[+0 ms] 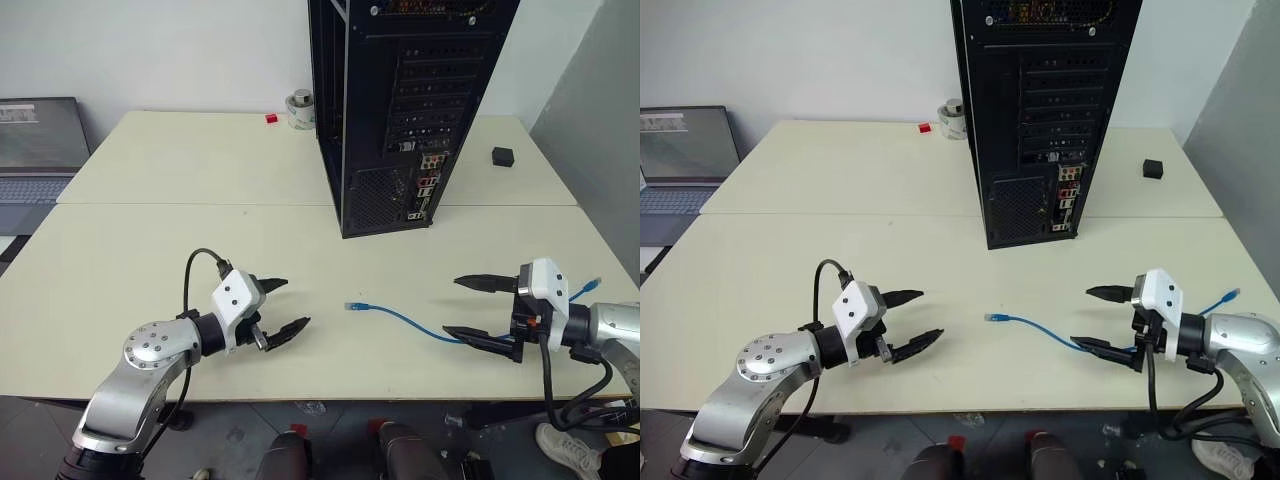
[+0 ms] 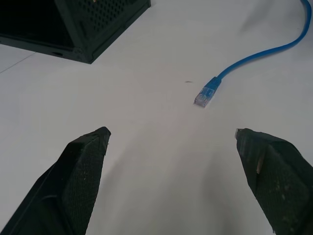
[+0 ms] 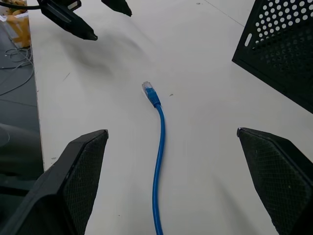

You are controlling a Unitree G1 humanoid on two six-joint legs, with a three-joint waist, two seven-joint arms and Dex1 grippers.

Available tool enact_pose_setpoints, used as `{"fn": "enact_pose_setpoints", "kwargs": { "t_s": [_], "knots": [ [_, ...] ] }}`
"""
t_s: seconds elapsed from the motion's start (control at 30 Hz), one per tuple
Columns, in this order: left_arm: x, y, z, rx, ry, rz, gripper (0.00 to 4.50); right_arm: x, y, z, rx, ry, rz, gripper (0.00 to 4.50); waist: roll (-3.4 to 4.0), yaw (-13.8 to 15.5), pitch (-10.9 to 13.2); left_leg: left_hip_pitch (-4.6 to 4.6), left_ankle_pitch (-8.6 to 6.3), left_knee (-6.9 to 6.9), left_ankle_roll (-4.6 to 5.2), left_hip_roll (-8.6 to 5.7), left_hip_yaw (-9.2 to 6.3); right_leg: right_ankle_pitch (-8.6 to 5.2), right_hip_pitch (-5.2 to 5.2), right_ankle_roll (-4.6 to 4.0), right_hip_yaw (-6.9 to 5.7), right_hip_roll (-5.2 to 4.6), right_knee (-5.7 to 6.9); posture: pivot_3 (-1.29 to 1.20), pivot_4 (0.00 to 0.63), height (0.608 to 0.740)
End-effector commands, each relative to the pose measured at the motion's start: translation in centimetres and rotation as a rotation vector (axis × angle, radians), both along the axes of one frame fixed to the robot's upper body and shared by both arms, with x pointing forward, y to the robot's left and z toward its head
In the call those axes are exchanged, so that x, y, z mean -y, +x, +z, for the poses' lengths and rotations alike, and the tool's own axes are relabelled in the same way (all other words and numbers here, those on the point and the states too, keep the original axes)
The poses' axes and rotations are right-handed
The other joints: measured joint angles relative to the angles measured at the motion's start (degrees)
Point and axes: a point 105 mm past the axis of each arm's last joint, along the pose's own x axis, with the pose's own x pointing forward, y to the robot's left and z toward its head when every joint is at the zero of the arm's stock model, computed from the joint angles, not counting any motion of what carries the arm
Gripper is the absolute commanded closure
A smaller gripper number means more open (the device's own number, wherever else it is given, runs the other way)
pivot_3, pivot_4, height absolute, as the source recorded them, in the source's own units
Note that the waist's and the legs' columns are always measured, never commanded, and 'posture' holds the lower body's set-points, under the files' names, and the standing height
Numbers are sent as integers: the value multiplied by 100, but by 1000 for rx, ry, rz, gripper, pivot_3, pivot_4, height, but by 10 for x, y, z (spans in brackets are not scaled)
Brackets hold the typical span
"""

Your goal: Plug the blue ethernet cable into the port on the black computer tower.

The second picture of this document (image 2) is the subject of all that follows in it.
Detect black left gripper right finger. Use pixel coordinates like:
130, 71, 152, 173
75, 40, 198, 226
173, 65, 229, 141
234, 128, 313, 235

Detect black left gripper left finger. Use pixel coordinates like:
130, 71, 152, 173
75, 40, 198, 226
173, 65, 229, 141
0, 126, 112, 235

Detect black perforated computer case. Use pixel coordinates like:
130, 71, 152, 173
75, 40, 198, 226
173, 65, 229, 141
0, 0, 152, 65

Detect blue ethernet cable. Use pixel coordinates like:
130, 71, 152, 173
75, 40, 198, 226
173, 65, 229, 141
194, 0, 313, 108

